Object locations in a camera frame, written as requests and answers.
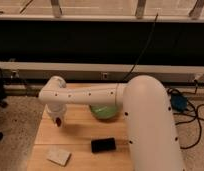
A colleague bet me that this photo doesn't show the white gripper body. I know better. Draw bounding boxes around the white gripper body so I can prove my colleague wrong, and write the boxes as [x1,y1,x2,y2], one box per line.
[48,107,66,127]

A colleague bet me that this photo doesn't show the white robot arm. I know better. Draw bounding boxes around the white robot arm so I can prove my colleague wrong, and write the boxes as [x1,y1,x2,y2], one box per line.
[39,75,186,171]

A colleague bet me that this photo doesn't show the green ceramic bowl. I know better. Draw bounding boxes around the green ceramic bowl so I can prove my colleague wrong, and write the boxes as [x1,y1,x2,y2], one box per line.
[89,105,119,120]

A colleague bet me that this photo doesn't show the wooden table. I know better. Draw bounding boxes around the wooden table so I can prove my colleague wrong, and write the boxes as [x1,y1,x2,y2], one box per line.
[26,82,136,171]

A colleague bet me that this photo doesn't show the beige sponge block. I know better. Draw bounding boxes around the beige sponge block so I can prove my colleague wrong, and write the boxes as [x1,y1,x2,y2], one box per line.
[47,146,71,166]

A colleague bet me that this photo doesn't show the black rectangular phone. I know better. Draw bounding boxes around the black rectangular phone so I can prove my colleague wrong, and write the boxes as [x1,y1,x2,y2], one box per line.
[91,138,116,153]

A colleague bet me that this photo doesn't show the blue box on floor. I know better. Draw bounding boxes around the blue box on floor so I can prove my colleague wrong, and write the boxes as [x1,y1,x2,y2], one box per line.
[170,95,187,112]

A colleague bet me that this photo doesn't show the black hanging cable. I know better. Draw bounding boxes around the black hanging cable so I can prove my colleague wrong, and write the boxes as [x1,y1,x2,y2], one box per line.
[123,13,160,81]

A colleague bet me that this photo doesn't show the black floor cables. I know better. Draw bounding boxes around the black floor cables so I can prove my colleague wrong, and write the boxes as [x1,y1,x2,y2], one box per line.
[166,87,204,150]

